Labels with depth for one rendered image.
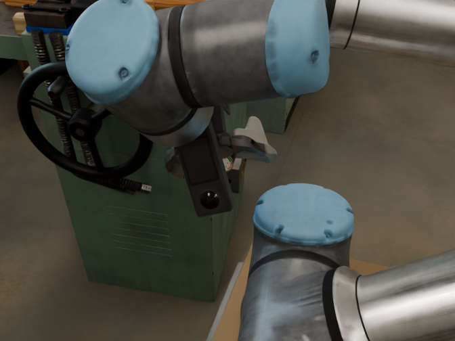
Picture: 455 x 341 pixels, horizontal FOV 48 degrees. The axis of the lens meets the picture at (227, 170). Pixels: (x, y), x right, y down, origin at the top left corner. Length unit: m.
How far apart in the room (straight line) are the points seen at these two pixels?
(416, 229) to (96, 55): 1.74
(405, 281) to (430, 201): 1.59
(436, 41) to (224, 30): 0.23
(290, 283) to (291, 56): 0.36
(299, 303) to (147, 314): 1.13
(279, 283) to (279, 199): 0.15
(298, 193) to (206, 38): 0.43
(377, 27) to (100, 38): 0.27
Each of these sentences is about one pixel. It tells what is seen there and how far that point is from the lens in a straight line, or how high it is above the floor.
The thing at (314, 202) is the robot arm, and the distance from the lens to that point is 0.78.
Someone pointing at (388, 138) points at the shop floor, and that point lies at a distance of 2.47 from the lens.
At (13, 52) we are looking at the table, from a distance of 1.32.
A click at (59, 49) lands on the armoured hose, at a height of 0.94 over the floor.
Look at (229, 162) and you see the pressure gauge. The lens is 1.19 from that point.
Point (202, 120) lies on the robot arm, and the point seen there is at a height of 1.12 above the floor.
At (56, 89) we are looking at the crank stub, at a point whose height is 0.93.
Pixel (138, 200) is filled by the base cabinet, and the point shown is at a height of 0.43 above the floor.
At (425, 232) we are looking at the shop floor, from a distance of 2.07.
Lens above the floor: 1.43
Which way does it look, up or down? 41 degrees down
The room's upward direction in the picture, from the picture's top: straight up
